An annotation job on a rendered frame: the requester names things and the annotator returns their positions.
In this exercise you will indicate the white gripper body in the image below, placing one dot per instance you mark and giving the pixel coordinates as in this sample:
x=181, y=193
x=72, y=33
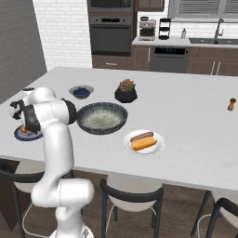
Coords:
x=18, y=109

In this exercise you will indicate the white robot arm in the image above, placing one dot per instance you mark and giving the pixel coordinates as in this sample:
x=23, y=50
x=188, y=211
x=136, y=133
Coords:
x=55, y=148

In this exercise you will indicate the brown bun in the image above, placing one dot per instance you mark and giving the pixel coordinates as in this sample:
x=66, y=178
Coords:
x=24, y=130

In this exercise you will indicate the dark blue plate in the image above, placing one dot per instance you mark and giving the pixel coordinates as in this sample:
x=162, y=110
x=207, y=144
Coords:
x=21, y=136

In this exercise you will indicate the small grey bowl of blueberries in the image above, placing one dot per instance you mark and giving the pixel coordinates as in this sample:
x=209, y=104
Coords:
x=81, y=92

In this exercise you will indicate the large dark blue bowl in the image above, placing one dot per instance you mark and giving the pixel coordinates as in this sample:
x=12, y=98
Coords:
x=102, y=119

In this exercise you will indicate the brown sausage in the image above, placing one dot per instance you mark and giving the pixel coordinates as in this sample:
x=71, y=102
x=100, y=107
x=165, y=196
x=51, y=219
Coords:
x=142, y=136

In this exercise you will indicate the orange hot dog bun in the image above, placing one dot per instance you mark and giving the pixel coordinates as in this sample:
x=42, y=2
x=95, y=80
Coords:
x=144, y=143

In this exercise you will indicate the white plate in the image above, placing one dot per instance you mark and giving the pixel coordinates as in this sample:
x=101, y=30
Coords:
x=156, y=148

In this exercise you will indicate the white stool with black back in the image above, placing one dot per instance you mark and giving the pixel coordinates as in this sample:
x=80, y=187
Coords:
x=23, y=173
x=131, y=198
x=224, y=207

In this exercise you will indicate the succulent in black pot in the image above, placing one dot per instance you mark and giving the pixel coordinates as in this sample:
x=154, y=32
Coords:
x=125, y=93

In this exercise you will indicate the black microwave oven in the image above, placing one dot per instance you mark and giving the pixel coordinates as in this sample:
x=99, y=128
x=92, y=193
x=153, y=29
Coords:
x=110, y=4

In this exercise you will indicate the silver coffee machine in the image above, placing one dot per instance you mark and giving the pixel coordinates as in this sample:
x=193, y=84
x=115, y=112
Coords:
x=147, y=29

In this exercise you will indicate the grey dishwasher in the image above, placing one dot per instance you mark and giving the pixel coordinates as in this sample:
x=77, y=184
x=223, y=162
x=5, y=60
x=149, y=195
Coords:
x=169, y=60

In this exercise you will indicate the grey soap bottle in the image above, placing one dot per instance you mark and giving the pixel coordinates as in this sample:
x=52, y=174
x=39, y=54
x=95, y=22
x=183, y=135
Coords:
x=183, y=34

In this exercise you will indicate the brown base cupboards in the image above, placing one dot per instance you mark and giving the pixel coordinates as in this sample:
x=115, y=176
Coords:
x=204, y=60

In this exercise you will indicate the dark sink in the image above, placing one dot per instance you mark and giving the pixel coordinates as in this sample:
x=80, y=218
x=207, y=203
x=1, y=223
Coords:
x=214, y=41

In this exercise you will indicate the grey window blinds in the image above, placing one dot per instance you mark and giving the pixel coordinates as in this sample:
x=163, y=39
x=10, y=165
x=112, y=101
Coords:
x=201, y=7

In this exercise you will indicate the wooden pepper mill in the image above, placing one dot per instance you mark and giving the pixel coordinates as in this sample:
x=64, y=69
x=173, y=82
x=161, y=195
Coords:
x=231, y=105

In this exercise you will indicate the dark metal tap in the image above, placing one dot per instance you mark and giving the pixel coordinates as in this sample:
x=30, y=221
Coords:
x=219, y=29

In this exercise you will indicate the black wall oven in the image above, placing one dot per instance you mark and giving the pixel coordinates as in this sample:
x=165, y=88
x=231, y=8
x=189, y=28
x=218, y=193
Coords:
x=110, y=35

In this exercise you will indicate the brown wall cupboard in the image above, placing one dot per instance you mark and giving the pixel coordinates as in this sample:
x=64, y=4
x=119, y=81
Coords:
x=149, y=4

